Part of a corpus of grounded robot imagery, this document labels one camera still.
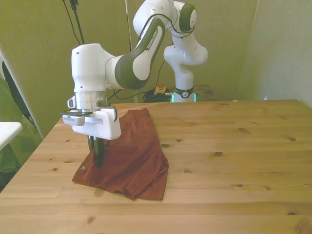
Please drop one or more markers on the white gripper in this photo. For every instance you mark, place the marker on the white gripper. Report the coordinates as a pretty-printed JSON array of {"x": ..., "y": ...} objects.
[{"x": 102, "y": 126}]

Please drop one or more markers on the white tray edge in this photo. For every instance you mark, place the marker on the white tray edge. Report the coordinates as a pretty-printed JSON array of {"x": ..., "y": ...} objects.
[{"x": 8, "y": 131}]

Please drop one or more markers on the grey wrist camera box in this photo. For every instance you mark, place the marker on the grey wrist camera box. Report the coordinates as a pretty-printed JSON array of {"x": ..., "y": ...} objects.
[{"x": 73, "y": 120}]

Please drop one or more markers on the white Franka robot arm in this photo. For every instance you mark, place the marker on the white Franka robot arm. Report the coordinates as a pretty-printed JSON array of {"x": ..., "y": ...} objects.
[{"x": 90, "y": 65}]

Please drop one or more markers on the rust red shorts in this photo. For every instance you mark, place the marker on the rust red shorts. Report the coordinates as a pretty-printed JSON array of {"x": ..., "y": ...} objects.
[{"x": 136, "y": 165}]

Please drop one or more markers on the yellow emergency stop button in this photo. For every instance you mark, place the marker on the yellow emergency stop button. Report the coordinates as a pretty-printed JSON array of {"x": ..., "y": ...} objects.
[{"x": 160, "y": 89}]

